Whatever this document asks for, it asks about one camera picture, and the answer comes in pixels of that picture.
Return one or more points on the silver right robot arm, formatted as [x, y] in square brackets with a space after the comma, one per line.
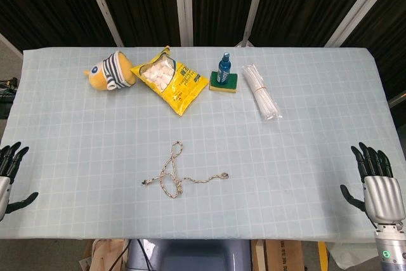
[390, 248]

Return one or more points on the white frame post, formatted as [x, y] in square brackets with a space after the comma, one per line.
[358, 4]
[253, 4]
[184, 4]
[101, 4]

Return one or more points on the beige paper bag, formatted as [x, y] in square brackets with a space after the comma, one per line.
[104, 256]

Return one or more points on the brown cardboard box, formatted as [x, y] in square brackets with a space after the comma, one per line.
[279, 256]

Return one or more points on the yellow plush toy striped band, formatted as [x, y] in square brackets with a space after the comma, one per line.
[98, 77]

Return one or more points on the pack of clear straws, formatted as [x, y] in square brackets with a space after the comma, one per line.
[263, 93]

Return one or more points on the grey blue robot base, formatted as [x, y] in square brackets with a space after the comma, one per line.
[196, 255]

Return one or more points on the yellow bag of white candy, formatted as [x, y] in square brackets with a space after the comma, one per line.
[177, 91]

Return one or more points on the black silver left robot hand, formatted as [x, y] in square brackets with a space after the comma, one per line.
[7, 160]

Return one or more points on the light blue checkered tablecloth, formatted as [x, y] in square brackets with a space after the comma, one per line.
[95, 131]

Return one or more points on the green yellow sponge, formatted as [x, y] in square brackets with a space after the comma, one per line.
[229, 84]

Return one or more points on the blue spray bottle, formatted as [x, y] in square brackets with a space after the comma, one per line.
[224, 68]

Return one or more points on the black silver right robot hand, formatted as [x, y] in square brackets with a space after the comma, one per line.
[382, 195]

